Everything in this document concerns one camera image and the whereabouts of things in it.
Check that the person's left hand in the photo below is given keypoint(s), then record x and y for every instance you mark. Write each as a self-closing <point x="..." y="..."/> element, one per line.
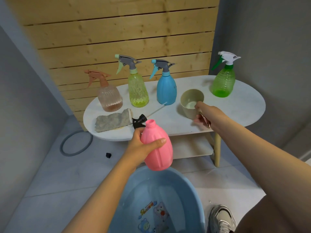
<point x="134" y="150"/>

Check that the person's right hand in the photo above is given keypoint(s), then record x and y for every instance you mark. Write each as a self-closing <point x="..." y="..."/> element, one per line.
<point x="213" y="117"/>

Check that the person's left thumb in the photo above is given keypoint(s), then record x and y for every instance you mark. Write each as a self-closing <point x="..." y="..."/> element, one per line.
<point x="157" y="143"/>

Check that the person's right thumb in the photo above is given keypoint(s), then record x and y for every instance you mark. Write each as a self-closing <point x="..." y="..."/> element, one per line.
<point x="200" y="105"/>

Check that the pink plastic bottle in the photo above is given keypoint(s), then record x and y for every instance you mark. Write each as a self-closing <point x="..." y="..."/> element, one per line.
<point x="156" y="148"/>

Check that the beige plastic cup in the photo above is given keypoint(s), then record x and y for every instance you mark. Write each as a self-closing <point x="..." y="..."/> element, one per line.
<point x="189" y="109"/>

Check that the person's right forearm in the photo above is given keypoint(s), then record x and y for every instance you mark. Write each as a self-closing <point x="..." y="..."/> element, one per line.
<point x="267" y="164"/>

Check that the person's left forearm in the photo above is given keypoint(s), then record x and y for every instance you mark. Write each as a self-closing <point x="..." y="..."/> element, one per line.
<point x="102" y="201"/>

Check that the black sprayer head with tube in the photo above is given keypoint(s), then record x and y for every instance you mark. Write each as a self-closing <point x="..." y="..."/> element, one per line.
<point x="139" y="121"/>

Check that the green spray bottle white head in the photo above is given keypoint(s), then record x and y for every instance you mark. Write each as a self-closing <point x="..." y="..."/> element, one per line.
<point x="223" y="82"/>

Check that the blue spray bottle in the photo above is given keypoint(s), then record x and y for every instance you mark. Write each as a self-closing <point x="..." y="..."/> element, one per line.
<point x="166" y="90"/>

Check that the white oval side table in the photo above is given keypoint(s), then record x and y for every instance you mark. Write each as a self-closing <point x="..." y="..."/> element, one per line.
<point x="238" y="106"/>

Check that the small black cap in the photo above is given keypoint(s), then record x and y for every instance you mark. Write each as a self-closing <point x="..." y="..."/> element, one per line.
<point x="108" y="155"/>

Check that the grey cloth rag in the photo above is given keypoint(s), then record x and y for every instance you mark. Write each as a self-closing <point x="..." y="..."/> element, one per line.
<point x="111" y="121"/>

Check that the yellow-green spray bottle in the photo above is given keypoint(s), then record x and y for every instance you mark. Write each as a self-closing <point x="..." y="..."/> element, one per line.
<point x="138" y="92"/>

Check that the blue plastic basin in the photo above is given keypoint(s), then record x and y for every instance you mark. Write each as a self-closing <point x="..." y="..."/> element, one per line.
<point x="175" y="198"/>

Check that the clear pink spray bottle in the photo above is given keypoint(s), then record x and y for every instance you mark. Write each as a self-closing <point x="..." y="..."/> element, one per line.
<point x="109" y="99"/>

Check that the grey white sneaker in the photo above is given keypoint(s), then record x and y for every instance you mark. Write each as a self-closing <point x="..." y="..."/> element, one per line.
<point x="221" y="219"/>

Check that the wooden slat panel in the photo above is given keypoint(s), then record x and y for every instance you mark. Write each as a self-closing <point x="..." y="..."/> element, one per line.
<point x="121" y="33"/>

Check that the person's leg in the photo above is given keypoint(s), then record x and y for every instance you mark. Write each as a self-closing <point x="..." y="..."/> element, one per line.
<point x="257" y="218"/>

